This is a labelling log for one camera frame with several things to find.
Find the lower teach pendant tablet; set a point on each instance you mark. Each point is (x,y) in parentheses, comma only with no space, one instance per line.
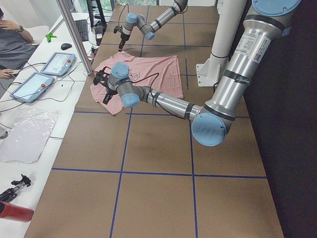
(33,87)

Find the blue tape line crosswise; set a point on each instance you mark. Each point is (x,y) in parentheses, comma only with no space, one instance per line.
(160,174)

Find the teach pendant tablet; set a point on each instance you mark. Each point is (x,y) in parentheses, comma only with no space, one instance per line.
(58,64)
(33,87)

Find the aluminium frame post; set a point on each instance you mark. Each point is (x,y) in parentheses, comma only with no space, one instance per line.
(69,21)

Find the clear plastic bag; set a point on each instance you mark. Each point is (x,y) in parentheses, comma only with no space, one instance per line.
(29,134)

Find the green plastic clamp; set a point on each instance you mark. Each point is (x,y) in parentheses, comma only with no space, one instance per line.
(49,37)

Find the blue tape line lengthwise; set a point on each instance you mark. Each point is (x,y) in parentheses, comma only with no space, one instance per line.
(130,111)

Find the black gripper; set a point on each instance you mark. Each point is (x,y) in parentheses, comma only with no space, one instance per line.
(110,90)
(123,38)

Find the seated person grey shirt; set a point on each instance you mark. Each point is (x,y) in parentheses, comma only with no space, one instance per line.
(15,47)

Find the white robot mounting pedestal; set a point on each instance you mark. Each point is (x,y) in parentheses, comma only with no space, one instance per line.
(212,70)

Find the black keyboard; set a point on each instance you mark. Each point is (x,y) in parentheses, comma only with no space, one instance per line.
(82,27)

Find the red cylinder bottle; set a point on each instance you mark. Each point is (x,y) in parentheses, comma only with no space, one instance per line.
(15,213)

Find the pink Snoopy t-shirt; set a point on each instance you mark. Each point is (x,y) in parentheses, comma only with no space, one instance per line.
(161,73)

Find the upper teach pendant tablet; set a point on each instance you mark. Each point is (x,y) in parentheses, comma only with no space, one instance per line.
(58,64)

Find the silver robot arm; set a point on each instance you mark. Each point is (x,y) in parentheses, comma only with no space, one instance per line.
(148,29)
(240,44)

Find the black mini tripod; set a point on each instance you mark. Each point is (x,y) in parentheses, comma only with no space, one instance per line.
(11,193)

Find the black computer mouse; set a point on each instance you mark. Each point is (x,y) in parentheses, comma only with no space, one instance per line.
(65,46)

